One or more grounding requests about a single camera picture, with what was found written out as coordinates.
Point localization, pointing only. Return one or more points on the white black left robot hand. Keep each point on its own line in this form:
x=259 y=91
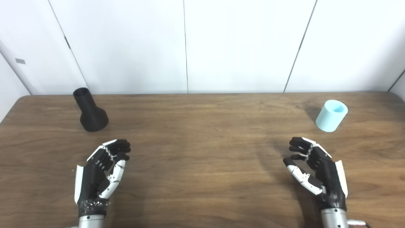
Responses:
x=95 y=177

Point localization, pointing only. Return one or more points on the black funnel-shaped nozzle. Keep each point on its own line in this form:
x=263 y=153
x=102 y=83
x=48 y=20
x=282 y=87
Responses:
x=93 y=118

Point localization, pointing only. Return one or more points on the light blue cylinder cup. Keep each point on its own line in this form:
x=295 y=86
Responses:
x=329 y=120

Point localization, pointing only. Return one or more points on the grey wall label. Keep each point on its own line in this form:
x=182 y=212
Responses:
x=20 y=61

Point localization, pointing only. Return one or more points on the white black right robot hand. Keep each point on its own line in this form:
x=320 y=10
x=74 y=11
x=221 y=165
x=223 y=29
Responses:
x=329 y=180

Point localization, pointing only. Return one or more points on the black panel hinge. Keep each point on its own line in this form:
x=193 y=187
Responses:
x=67 y=42

